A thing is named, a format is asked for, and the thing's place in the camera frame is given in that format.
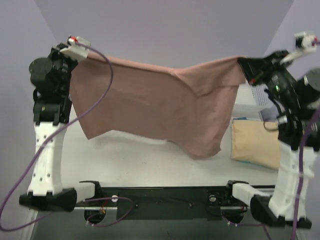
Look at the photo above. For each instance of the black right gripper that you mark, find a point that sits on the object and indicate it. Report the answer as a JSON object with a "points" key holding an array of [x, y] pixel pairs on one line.
{"points": [[253, 71]]}

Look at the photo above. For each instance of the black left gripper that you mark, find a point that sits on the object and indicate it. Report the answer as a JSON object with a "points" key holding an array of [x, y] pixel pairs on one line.
{"points": [[64, 63]]}

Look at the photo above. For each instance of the pink graphic t shirt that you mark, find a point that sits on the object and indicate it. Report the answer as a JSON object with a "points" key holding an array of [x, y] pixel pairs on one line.
{"points": [[190, 106]]}

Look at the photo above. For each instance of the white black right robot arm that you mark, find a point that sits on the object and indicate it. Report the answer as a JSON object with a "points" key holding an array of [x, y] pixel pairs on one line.
{"points": [[298, 121]]}

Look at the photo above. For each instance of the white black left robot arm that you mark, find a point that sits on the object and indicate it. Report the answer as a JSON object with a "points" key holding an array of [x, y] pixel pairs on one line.
{"points": [[51, 77]]}

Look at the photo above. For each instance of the white perforated plastic basket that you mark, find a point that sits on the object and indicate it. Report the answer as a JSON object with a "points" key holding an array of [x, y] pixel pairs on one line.
{"points": [[250, 102]]}

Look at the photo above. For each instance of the folded light blue cloth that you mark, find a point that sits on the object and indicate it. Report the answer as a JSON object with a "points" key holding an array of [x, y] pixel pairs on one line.
{"points": [[240, 118]]}

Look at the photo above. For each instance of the folded cream t shirt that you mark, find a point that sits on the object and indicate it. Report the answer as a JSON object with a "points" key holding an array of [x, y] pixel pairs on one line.
{"points": [[255, 142]]}

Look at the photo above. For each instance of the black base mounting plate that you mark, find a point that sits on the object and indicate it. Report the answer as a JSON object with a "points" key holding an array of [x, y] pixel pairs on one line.
{"points": [[168, 203]]}

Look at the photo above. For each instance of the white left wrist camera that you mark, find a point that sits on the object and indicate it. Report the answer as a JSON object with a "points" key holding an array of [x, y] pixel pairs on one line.
{"points": [[77, 48]]}

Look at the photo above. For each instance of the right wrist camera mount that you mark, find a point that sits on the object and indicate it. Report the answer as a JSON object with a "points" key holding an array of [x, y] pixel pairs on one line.
{"points": [[305, 43]]}

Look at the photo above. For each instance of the aluminium table edge rail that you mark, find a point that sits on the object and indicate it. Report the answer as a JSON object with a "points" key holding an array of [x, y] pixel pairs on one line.
{"points": [[33, 218]]}

